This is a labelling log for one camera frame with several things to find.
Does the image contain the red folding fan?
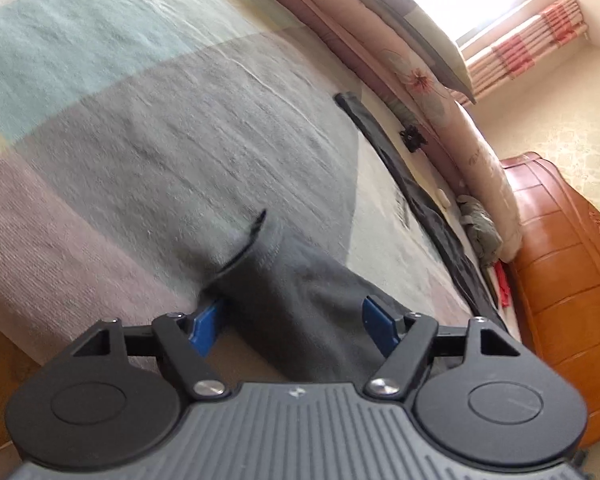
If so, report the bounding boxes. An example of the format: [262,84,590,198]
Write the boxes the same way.
[495,262,513,308]

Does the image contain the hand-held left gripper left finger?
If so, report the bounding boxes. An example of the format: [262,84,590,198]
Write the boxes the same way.
[71,301,228,401]

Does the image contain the wooden bed headboard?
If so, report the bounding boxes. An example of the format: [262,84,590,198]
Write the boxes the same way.
[500,152,600,448]

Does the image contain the crumpled grey cloth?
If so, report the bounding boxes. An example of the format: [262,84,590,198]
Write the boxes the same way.
[457,195,503,268]

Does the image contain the grey floral pillow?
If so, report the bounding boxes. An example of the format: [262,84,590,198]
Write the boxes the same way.
[322,0,476,106]

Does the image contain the pink floral folded quilt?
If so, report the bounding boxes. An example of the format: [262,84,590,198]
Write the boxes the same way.
[225,0,523,263]

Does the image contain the pink patterned curtain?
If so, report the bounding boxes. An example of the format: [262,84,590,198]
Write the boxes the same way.
[452,0,588,101]

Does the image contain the dark grey pants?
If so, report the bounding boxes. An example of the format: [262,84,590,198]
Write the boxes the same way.
[202,91,508,391]

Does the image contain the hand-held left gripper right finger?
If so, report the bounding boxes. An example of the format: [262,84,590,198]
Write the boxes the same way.
[362,296,522,401]

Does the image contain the black hair claw clip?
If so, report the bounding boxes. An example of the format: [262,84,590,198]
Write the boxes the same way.
[399,127,427,152]

